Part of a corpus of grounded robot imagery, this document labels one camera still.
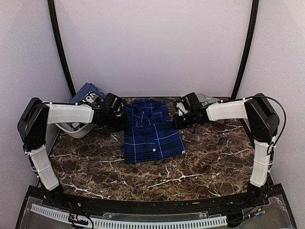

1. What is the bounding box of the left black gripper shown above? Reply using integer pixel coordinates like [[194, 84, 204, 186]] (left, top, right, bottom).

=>
[[105, 112, 128, 132]]

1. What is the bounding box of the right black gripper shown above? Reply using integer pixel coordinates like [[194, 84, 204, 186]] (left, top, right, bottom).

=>
[[172, 111, 196, 129]]

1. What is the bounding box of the blue plaid long sleeve shirt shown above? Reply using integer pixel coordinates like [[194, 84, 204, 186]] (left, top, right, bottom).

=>
[[121, 99, 186, 164]]

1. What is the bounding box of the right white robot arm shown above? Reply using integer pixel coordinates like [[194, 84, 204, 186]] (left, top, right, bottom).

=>
[[173, 93, 283, 188]]

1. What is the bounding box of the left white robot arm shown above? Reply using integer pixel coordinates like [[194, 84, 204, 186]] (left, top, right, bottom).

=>
[[17, 93, 128, 208]]

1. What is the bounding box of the folded grey polo shirt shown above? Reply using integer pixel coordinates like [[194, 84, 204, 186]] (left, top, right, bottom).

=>
[[195, 93, 220, 125]]

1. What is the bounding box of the black white checked shirt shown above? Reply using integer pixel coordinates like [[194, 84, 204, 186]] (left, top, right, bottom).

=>
[[66, 92, 103, 131]]

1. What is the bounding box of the grey plastic laundry basket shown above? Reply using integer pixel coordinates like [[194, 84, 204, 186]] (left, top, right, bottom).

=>
[[56, 123, 96, 139]]

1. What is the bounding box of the small blue checked shirt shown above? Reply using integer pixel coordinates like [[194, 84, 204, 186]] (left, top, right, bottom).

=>
[[68, 83, 106, 104]]

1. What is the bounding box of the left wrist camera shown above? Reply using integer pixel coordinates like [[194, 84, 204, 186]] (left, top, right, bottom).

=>
[[99, 93, 126, 116]]

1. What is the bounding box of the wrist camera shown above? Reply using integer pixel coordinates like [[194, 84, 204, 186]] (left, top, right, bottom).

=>
[[174, 92, 199, 115], [99, 93, 126, 116]]

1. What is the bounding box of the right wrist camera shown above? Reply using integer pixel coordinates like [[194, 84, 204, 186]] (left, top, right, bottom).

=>
[[174, 92, 199, 115]]

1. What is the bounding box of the left black frame post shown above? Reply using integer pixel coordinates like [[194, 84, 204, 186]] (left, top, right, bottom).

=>
[[47, 0, 76, 97]]

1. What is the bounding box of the black frame post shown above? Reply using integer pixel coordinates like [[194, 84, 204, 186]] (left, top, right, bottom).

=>
[[230, 0, 259, 99], [47, 0, 76, 97]]

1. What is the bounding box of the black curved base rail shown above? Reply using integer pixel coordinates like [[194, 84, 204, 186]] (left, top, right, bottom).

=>
[[16, 184, 297, 229]]

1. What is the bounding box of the white slotted cable duct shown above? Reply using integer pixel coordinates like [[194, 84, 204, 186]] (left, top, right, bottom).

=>
[[30, 204, 227, 229]]

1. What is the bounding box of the right black frame post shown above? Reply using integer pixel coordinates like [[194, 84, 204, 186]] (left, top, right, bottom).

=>
[[230, 0, 259, 99]]

